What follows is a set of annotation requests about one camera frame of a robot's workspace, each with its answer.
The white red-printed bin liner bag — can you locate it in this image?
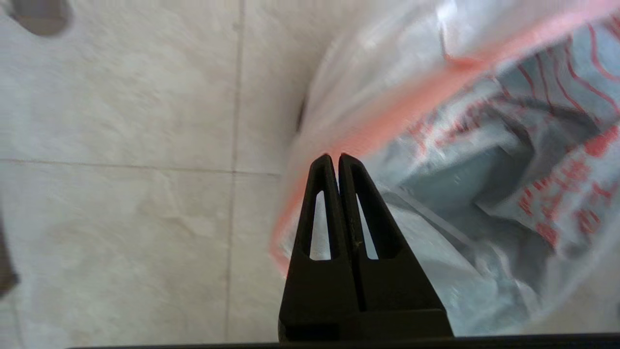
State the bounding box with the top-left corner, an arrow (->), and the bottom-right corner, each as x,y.
269,0 -> 620,337

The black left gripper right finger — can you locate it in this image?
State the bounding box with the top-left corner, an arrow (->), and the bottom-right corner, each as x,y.
339,154 -> 453,340

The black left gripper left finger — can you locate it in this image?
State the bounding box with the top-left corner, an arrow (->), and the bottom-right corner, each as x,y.
279,154 -> 360,342

